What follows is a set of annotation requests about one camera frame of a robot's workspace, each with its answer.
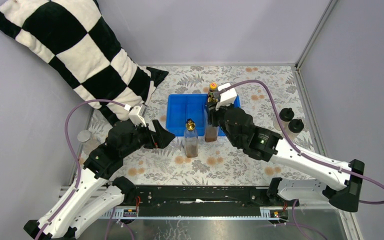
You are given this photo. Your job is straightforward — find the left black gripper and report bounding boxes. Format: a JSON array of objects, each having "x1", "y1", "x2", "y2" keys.
[{"x1": 121, "y1": 120, "x2": 176, "y2": 159}]

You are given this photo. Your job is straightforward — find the clear gold-cap bottle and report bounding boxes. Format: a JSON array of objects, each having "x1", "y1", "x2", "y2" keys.
[
  {"x1": 183, "y1": 118, "x2": 198, "y2": 158},
  {"x1": 204, "y1": 111, "x2": 219, "y2": 143}
]

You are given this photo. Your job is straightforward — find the blue plastic divided bin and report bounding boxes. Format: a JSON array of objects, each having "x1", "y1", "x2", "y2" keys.
[{"x1": 165, "y1": 93, "x2": 241, "y2": 138}]

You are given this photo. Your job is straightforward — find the yellow-cap sauce bottle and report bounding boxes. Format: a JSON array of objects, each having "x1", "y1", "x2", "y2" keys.
[{"x1": 207, "y1": 82, "x2": 218, "y2": 103}]

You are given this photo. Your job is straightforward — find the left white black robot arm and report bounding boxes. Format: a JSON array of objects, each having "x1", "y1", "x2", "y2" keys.
[{"x1": 23, "y1": 119, "x2": 176, "y2": 240}]

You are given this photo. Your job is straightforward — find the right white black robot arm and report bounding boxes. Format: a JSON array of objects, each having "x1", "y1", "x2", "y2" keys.
[{"x1": 205, "y1": 103, "x2": 365, "y2": 213}]

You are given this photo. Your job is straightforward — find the front black-cap squeeze bottle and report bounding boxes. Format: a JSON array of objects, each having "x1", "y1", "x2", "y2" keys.
[{"x1": 286, "y1": 118, "x2": 305, "y2": 141}]

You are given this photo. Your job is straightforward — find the silver-lid glass shaker jar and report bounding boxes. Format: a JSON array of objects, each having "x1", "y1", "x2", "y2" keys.
[{"x1": 77, "y1": 129, "x2": 101, "y2": 155}]

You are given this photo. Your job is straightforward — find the black white checkered pillow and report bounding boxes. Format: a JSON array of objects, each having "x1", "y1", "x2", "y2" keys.
[{"x1": 0, "y1": 0, "x2": 168, "y2": 124}]

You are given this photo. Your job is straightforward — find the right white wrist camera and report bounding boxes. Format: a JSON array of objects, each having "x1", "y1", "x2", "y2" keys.
[{"x1": 213, "y1": 83, "x2": 238, "y2": 111}]

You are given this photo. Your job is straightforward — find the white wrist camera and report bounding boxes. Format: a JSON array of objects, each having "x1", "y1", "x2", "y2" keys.
[
  {"x1": 128, "y1": 104, "x2": 147, "y2": 127},
  {"x1": 213, "y1": 83, "x2": 238, "y2": 111}
]

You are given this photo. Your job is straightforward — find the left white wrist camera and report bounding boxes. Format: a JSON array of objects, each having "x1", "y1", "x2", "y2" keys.
[{"x1": 128, "y1": 104, "x2": 147, "y2": 127}]

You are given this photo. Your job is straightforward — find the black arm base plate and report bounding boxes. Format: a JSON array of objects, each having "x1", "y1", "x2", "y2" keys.
[{"x1": 120, "y1": 185, "x2": 294, "y2": 219}]

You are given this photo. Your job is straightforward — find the aluminium frame rail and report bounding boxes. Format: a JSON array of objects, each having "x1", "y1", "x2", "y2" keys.
[{"x1": 56, "y1": 186, "x2": 353, "y2": 221}]

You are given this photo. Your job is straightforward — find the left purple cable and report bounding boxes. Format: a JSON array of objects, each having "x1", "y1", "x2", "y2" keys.
[{"x1": 32, "y1": 99, "x2": 133, "y2": 240}]

